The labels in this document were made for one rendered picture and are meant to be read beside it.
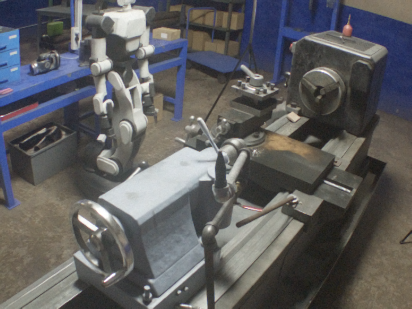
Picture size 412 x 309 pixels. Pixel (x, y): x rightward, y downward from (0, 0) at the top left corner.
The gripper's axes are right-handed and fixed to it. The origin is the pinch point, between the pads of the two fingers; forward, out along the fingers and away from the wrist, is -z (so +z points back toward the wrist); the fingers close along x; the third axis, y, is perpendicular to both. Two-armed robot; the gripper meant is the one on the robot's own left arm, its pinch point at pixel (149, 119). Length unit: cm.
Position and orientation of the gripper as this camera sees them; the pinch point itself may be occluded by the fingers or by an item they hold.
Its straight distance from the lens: 289.5
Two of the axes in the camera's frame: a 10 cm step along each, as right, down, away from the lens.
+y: 4.7, -4.0, 7.9
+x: 8.8, 1.2, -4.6
